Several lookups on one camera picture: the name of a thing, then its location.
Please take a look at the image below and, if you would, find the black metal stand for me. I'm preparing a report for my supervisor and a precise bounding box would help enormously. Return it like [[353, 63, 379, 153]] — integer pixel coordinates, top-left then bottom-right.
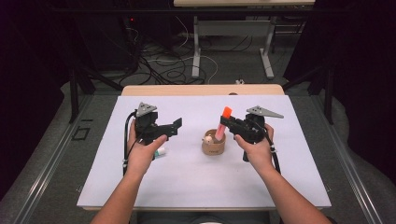
[[66, 59, 124, 124], [281, 62, 335, 125]]

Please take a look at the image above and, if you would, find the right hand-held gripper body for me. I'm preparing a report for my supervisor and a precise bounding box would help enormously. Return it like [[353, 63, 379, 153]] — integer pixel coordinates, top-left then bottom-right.
[[232, 105, 285, 145]]

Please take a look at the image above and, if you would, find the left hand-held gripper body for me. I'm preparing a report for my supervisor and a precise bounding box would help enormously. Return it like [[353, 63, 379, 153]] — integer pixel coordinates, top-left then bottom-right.
[[134, 102, 169, 147]]

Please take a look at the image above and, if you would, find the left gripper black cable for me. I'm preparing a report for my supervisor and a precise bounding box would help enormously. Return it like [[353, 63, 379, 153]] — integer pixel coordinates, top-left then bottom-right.
[[121, 110, 139, 176]]

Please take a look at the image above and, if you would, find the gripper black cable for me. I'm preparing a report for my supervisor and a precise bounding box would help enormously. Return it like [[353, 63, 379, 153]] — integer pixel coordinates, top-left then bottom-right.
[[258, 120, 282, 175], [121, 110, 139, 176]]

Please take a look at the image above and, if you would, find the white table mat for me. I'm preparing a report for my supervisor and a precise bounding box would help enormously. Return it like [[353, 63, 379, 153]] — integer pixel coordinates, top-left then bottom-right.
[[77, 94, 332, 209]]

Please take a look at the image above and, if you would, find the white floor cable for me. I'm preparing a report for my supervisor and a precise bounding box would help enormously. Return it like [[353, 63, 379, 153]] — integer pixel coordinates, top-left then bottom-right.
[[146, 15, 219, 85]]

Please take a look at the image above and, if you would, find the tangle of black floor cables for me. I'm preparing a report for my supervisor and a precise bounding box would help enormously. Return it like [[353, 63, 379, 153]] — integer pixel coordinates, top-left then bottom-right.
[[124, 18, 208, 87]]

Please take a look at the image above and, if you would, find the person's left hand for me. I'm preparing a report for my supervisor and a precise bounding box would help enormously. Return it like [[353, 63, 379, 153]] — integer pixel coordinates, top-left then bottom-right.
[[126, 119, 168, 175]]

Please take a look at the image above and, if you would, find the white metal desk frame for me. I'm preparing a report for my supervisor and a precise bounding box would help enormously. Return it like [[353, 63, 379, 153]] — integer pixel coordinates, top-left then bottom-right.
[[173, 0, 316, 80]]

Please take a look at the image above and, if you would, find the person's right hand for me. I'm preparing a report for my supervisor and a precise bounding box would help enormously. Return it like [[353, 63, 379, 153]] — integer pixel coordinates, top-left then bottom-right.
[[233, 124, 275, 175]]

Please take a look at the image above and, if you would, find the brown round pen holder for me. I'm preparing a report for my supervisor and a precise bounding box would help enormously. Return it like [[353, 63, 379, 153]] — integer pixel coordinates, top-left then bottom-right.
[[201, 128, 227, 157]]

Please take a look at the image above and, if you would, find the orange highlighter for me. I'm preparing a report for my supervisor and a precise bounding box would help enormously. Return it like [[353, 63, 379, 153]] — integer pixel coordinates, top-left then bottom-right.
[[214, 105, 233, 142]]

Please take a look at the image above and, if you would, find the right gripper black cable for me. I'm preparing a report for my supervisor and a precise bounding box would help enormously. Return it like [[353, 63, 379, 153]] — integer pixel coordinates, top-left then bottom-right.
[[258, 120, 282, 175]]

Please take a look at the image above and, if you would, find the person's grey clothing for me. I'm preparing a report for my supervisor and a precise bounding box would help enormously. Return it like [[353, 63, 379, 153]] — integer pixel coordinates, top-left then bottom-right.
[[136, 211, 272, 224]]

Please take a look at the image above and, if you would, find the dark computer case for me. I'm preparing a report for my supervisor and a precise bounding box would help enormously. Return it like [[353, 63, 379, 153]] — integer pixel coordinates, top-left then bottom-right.
[[78, 15, 139, 72]]

